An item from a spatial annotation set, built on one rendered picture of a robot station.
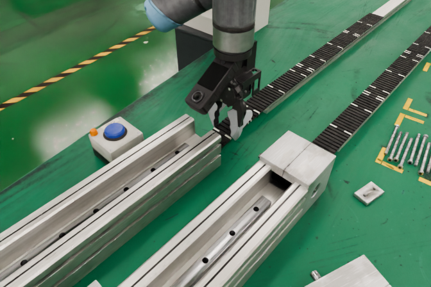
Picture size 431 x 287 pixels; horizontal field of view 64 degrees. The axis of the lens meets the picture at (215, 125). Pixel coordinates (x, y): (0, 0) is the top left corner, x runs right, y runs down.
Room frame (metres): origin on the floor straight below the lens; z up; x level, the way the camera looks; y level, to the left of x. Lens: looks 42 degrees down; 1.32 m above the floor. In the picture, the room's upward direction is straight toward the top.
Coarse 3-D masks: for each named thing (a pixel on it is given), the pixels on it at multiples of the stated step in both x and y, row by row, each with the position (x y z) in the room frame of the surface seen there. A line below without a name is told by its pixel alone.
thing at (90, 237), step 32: (192, 128) 0.53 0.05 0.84; (128, 160) 0.42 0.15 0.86; (160, 160) 0.44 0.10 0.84; (192, 160) 0.43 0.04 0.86; (64, 192) 0.35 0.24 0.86; (96, 192) 0.36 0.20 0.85; (128, 192) 0.35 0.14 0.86; (160, 192) 0.37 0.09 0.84; (32, 224) 0.29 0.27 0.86; (64, 224) 0.31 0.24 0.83; (96, 224) 0.29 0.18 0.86; (128, 224) 0.32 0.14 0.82; (0, 256) 0.25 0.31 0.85; (32, 256) 0.25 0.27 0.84; (64, 256) 0.24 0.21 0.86; (96, 256) 0.27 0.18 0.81
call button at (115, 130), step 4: (112, 124) 0.53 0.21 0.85; (116, 124) 0.53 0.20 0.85; (120, 124) 0.53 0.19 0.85; (108, 128) 0.52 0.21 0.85; (112, 128) 0.51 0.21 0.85; (116, 128) 0.52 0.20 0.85; (120, 128) 0.52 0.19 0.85; (108, 132) 0.50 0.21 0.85; (112, 132) 0.50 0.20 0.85; (116, 132) 0.50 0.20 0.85; (120, 132) 0.51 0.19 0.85; (108, 136) 0.50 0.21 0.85; (112, 136) 0.50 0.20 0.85; (116, 136) 0.50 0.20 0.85
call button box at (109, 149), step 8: (112, 120) 0.55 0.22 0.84; (120, 120) 0.55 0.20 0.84; (104, 128) 0.53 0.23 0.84; (128, 128) 0.53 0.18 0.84; (136, 128) 0.53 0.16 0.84; (96, 136) 0.51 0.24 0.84; (104, 136) 0.50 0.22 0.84; (120, 136) 0.50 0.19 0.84; (128, 136) 0.51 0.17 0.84; (136, 136) 0.51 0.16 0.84; (96, 144) 0.49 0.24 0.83; (104, 144) 0.48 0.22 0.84; (112, 144) 0.48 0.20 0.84; (120, 144) 0.48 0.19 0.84; (128, 144) 0.49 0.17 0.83; (136, 144) 0.50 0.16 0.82; (96, 152) 0.50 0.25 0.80; (104, 152) 0.48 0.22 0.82; (112, 152) 0.46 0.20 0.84; (120, 152) 0.47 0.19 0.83; (104, 160) 0.48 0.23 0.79; (112, 160) 0.46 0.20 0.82
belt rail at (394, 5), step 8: (392, 0) 1.28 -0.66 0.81; (400, 0) 1.28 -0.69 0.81; (408, 0) 1.32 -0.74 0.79; (384, 8) 1.20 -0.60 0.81; (392, 8) 1.20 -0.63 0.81; (400, 8) 1.27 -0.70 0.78; (384, 16) 1.15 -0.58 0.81; (376, 24) 1.11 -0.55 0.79; (368, 32) 1.06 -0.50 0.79; (344, 48) 0.94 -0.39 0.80; (336, 56) 0.90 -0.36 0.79; (328, 64) 0.87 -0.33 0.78; (312, 72) 0.80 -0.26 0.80; (304, 80) 0.78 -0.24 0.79; (296, 88) 0.74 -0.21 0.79; (288, 96) 0.72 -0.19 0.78; (272, 104) 0.67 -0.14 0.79; (264, 112) 0.65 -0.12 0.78
